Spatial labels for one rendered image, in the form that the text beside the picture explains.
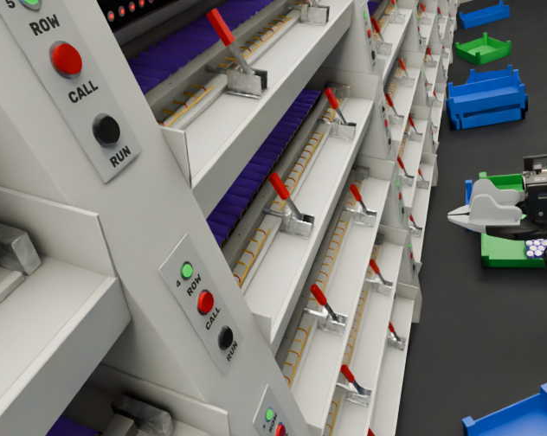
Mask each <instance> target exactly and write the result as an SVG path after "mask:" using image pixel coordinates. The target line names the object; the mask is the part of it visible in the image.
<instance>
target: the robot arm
mask: <svg viewBox="0 0 547 436"><path fill-rule="evenodd" d="M546 157H547V154H544V155H537V156H529V157H524V172H523V173H521V174H522V187H523V190H524V191H520V192H517V191H516V190H514V189H505V190H500V189H496V187H495V186H494V185H493V184H492V182H491V181H490V180H488V179H479V180H478V181H476V182H475V183H474V185H473V190H472V194H471V198H470V202H469V205H466V206H463V207H461V208H457V209H456V210H454V211H452V212H450V213H448V217H447V218H448V220H449V221H451V222H453V223H455V224H458V225H460V226H462V227H464V228H468V229H471V230H473V231H476V232H479V233H483V234H487V235H488V236H492V237H498V238H502V239H507V240H538V239H546V240H547V167H543V168H542V167H541V163H533V159H538V158H546ZM522 214H523V215H526V217H525V218H524V219H521V217H522ZM543 259H544V264H545V271H547V247H546V248H545V249H544V252H543Z"/></svg>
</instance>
